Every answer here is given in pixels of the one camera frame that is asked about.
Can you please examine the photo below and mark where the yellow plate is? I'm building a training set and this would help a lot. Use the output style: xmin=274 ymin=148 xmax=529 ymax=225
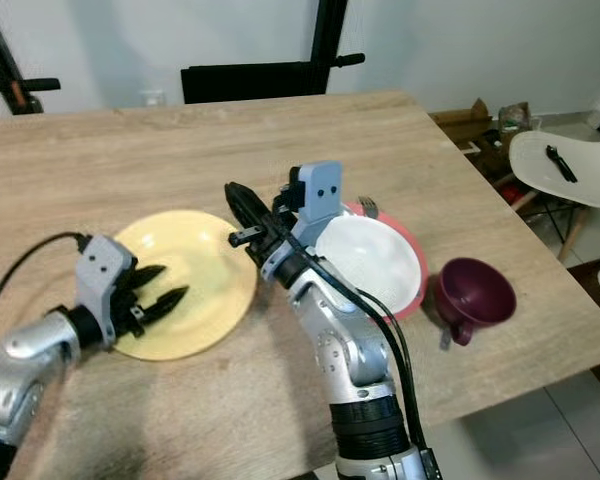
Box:
xmin=112 ymin=209 xmax=260 ymax=362

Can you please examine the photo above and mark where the white bowl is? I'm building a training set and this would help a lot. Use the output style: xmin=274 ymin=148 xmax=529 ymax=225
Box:
xmin=315 ymin=213 xmax=423 ymax=317

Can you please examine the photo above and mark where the black padded bench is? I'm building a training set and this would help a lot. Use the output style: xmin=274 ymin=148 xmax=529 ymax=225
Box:
xmin=180 ymin=61 xmax=333 ymax=105

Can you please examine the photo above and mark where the pink plate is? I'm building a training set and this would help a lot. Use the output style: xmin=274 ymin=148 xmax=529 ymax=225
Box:
xmin=343 ymin=200 xmax=430 ymax=324

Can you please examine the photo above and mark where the maroon cup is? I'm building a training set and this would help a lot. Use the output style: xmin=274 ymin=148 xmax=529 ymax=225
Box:
xmin=432 ymin=257 xmax=519 ymax=349

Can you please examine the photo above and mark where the black utensil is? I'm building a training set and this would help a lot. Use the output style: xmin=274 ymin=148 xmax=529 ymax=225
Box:
xmin=544 ymin=145 xmax=580 ymax=185

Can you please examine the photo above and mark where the white plastic chair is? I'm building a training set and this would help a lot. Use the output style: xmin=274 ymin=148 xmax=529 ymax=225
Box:
xmin=507 ymin=128 xmax=600 ymax=264

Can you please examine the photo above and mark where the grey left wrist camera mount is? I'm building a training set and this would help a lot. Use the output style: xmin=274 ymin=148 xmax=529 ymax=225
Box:
xmin=76 ymin=234 xmax=139 ymax=338

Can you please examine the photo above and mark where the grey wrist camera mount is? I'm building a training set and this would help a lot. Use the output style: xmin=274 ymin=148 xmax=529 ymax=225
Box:
xmin=76 ymin=234 xmax=139 ymax=338
xmin=260 ymin=160 xmax=344 ymax=289

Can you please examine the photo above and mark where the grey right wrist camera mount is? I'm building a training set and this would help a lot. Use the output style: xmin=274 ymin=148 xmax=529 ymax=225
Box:
xmin=260 ymin=160 xmax=344 ymax=289

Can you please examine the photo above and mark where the black post with handle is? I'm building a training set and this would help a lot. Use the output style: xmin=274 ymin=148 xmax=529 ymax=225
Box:
xmin=307 ymin=0 xmax=367 ymax=97

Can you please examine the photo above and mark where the black post with orange mark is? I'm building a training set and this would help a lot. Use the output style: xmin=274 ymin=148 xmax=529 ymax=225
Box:
xmin=0 ymin=0 xmax=62 ymax=117

